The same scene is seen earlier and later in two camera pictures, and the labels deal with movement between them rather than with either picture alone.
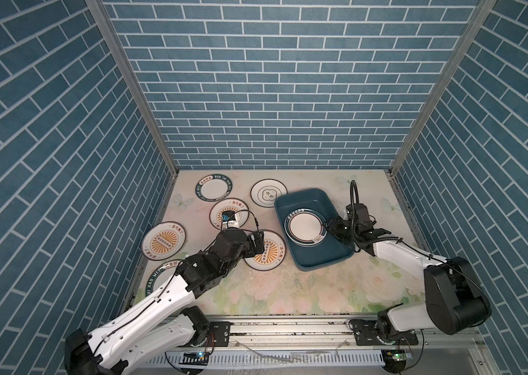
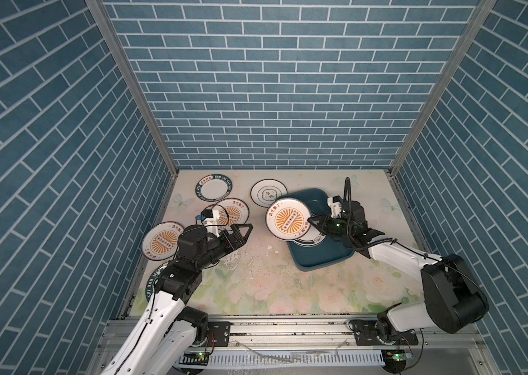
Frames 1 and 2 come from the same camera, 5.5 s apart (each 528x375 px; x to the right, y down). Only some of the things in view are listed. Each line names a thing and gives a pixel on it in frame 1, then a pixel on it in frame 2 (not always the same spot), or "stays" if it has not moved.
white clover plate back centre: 264,192 stays
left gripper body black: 251,251 → 225,246
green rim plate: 213,187 stays
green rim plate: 162,274 stays
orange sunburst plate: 274,252 → 287,219
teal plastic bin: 306,257 stays
